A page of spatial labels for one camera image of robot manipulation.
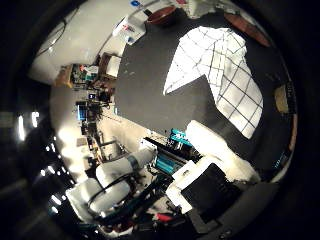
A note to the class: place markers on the blue computer monitor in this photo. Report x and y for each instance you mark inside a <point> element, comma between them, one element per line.
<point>81,111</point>

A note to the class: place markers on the white paper sheet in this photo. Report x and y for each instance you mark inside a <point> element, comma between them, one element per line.
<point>131,28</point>

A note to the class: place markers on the teal box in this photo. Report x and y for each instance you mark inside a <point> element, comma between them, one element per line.
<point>180,137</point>
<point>166,163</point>

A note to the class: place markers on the white checked cloth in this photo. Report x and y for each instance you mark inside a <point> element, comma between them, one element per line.
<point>206,56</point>

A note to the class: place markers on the cluttered shelf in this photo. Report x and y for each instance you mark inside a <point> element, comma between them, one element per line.
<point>80,76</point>

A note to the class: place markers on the dark red wooden bowl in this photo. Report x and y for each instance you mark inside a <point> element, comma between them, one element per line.
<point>161,16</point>

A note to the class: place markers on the brown wooden box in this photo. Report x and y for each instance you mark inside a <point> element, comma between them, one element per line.
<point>111,65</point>

